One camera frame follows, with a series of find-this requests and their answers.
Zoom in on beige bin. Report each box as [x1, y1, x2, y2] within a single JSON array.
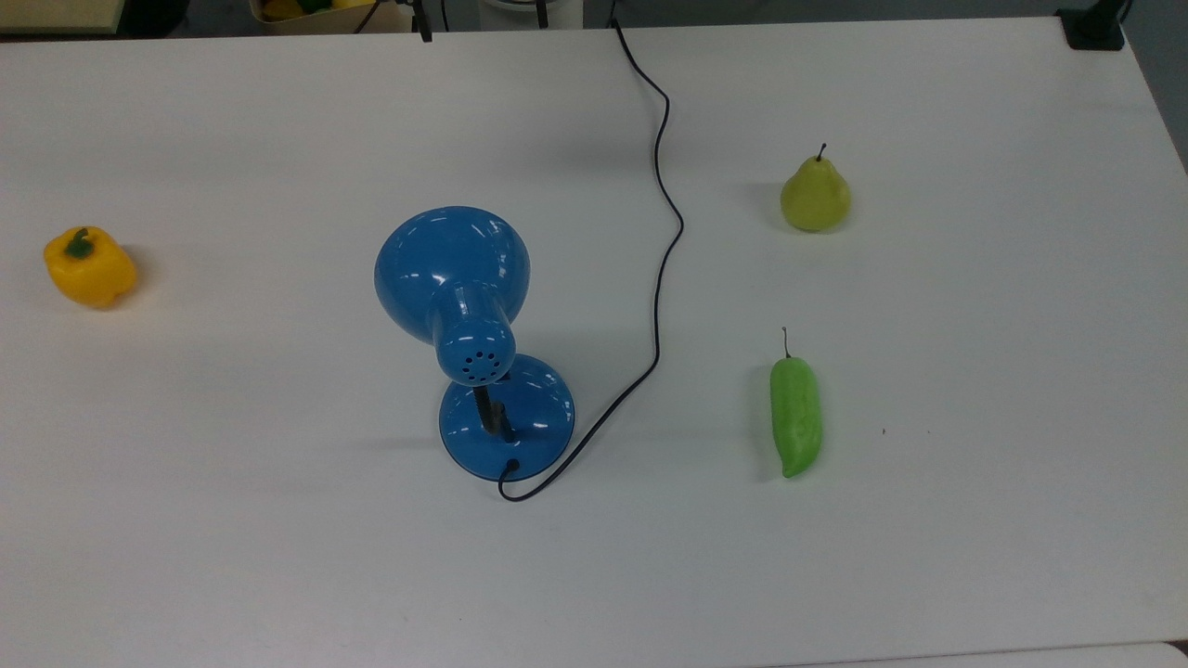
[[248, 0, 415, 36]]

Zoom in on black table clamp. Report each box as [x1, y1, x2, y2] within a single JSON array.
[[1057, 0, 1130, 51]]

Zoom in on black lamp power cable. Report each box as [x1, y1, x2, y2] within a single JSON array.
[[497, 17, 686, 503]]

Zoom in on blue desk lamp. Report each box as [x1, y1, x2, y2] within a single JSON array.
[[374, 206, 576, 482]]

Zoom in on yellow bell pepper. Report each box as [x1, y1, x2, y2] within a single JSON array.
[[43, 226, 138, 310]]

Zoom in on beige box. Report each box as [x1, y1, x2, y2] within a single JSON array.
[[0, 0, 126, 36]]

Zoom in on green pear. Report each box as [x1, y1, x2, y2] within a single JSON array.
[[780, 143, 853, 233]]

